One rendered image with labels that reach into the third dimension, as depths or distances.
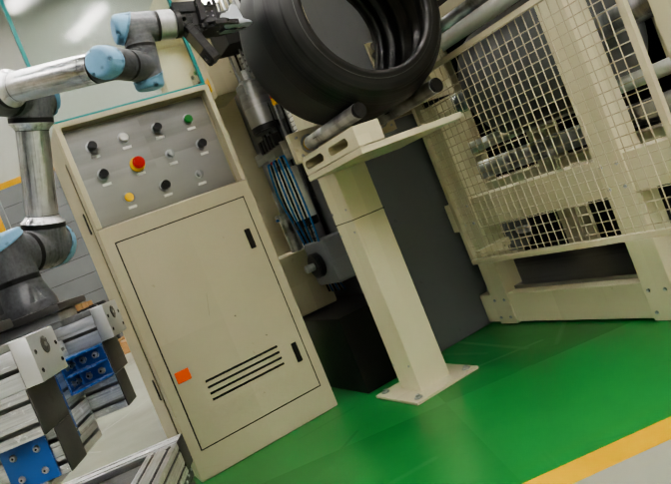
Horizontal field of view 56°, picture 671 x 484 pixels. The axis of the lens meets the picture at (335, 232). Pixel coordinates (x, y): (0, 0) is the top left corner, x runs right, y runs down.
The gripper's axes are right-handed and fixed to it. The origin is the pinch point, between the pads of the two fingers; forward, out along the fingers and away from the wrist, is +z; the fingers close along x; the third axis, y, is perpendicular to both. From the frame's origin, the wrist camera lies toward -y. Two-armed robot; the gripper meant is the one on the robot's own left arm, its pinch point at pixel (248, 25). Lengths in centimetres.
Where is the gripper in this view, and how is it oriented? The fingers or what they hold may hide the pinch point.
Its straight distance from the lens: 183.4
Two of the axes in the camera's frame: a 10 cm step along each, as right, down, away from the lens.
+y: -2.7, -9.6, 0.2
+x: -4.3, 1.4, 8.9
